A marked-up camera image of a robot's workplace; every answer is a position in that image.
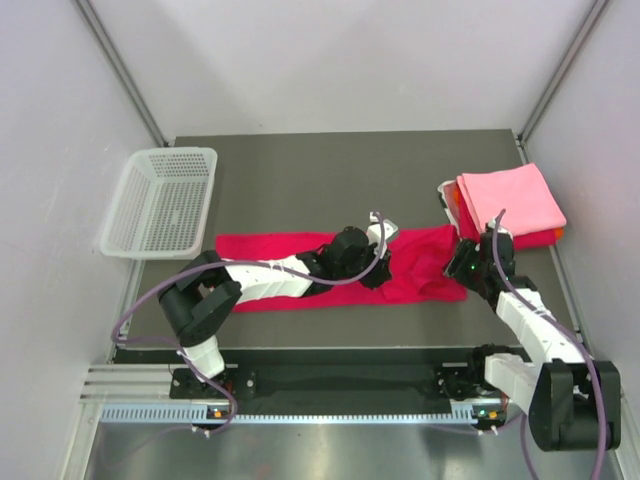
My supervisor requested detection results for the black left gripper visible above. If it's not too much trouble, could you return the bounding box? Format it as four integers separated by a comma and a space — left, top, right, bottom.
335, 240, 392, 291

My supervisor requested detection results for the crimson red t shirt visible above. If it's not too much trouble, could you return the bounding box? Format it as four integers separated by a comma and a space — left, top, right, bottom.
215, 225, 467, 313

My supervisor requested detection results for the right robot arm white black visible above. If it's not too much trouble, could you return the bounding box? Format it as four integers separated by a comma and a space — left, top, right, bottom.
444, 230, 621, 451

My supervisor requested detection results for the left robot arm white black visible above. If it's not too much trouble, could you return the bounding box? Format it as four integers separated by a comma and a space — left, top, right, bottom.
158, 220, 398, 397

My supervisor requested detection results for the red folded t shirt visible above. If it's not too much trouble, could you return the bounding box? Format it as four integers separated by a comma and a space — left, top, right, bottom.
457, 202, 564, 251

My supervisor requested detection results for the light pink folded t shirt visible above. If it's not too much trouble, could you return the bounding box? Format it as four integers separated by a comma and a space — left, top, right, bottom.
456, 164, 567, 236

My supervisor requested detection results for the white perforated plastic basket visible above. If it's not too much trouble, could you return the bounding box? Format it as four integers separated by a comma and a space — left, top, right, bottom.
100, 147, 218, 261

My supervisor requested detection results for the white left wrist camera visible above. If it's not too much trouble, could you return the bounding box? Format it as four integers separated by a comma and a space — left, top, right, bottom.
366, 211, 399, 257

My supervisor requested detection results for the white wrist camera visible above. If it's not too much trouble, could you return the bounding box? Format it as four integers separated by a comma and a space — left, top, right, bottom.
482, 217, 513, 239
366, 211, 399, 257

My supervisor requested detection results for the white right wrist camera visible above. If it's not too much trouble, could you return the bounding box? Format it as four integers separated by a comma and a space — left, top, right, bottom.
482, 217, 513, 239

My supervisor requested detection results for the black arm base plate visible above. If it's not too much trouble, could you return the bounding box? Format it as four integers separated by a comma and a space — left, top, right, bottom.
169, 348, 524, 404

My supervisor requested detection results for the right aluminium frame post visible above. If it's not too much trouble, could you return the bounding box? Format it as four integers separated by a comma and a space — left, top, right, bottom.
515, 0, 611, 148

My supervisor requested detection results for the aluminium frame post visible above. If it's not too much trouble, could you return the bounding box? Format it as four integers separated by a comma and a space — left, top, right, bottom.
71, 0, 169, 147
515, 0, 611, 148

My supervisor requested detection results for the grey slotted cable duct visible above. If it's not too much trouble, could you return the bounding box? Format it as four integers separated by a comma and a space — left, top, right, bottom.
100, 404, 478, 425

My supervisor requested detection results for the left aluminium frame post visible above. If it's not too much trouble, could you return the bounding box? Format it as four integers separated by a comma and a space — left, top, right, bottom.
71, 0, 169, 147

